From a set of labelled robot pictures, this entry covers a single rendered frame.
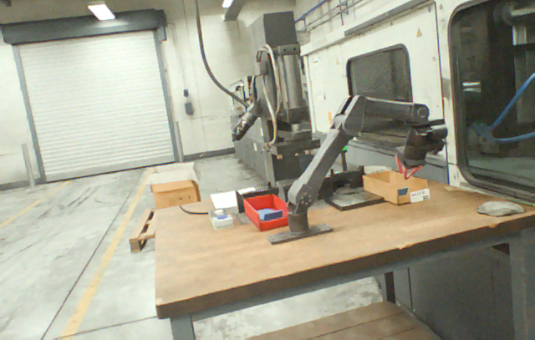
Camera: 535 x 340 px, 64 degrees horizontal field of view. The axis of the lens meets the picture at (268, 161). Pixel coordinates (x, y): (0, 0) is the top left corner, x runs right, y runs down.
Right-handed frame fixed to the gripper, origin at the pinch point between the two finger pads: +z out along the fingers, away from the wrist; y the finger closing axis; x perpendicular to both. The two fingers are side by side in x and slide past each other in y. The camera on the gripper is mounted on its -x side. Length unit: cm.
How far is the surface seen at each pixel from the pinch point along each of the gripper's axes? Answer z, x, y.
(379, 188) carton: 9.0, 5.9, 3.8
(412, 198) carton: 4.4, -0.2, -7.7
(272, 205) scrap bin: 20, 44, 15
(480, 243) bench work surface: -5.0, -2.9, -36.7
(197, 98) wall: 469, -12, 822
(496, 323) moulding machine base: 48, -31, -38
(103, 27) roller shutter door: 303, 179, 894
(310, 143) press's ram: 1.7, 25.8, 26.4
